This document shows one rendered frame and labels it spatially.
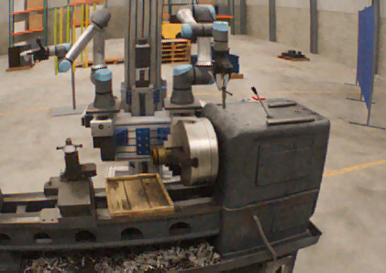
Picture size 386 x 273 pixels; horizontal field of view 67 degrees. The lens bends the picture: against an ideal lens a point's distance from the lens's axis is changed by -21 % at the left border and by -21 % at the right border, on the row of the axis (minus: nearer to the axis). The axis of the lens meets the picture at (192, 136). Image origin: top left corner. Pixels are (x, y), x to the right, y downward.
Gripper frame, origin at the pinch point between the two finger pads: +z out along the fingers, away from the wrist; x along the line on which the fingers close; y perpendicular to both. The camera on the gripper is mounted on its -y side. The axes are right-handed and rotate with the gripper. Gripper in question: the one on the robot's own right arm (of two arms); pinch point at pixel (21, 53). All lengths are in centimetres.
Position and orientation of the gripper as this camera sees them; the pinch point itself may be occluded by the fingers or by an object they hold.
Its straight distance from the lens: 226.1
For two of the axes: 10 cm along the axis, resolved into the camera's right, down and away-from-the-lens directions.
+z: -8.9, 1.6, -4.3
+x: -4.6, -4.4, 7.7
